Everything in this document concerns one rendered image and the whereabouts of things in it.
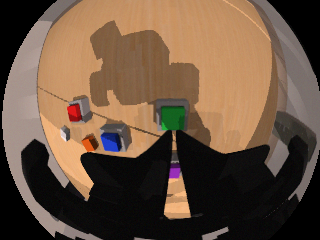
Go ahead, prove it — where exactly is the red button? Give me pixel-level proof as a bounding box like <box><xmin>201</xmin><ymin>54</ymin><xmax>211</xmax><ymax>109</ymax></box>
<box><xmin>67</xmin><ymin>97</ymin><xmax>92</xmax><ymax>124</ymax></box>

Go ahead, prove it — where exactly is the orange block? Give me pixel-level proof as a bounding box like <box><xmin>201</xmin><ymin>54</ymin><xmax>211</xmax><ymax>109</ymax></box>
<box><xmin>81</xmin><ymin>136</ymin><xmax>99</xmax><ymax>152</ymax></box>

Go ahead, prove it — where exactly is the blue button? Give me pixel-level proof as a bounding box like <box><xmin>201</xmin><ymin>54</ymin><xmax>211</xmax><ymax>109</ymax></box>
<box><xmin>100</xmin><ymin>124</ymin><xmax>129</xmax><ymax>152</ymax></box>

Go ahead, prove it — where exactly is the purple button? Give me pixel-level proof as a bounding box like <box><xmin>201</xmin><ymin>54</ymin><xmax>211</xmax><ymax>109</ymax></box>
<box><xmin>169</xmin><ymin>153</ymin><xmax>183</xmax><ymax>179</ymax></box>

